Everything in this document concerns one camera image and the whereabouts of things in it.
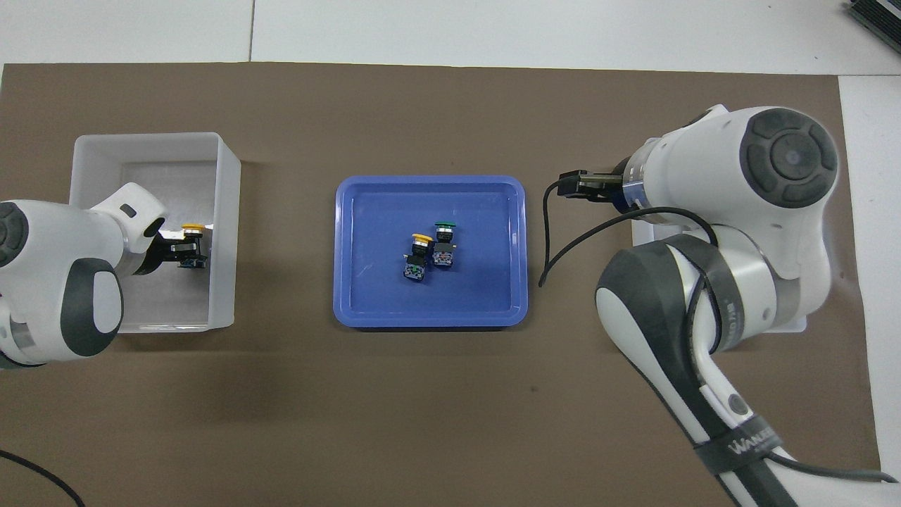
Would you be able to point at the dark ribbed device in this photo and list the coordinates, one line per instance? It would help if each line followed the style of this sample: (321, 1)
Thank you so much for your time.
(880, 14)

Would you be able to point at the brown paper table mat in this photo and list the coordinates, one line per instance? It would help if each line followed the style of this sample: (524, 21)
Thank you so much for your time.
(450, 422)

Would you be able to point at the green push button switch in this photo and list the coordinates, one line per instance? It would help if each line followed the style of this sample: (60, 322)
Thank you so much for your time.
(444, 225)

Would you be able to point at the blue plastic tray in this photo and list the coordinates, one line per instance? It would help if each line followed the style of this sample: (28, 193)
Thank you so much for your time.
(479, 296)

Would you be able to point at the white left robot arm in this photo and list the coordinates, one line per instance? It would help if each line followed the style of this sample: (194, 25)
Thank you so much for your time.
(49, 239)

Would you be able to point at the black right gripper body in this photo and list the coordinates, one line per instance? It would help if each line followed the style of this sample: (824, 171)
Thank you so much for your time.
(605, 193)

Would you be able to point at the translucent white plastic box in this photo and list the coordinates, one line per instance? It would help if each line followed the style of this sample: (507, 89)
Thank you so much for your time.
(647, 236)
(176, 183)

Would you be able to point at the yellow push button switch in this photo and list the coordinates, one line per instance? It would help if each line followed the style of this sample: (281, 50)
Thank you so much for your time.
(421, 241)
(193, 228)

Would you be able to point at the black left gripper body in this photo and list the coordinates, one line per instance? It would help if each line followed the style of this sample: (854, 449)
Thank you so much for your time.
(155, 253)

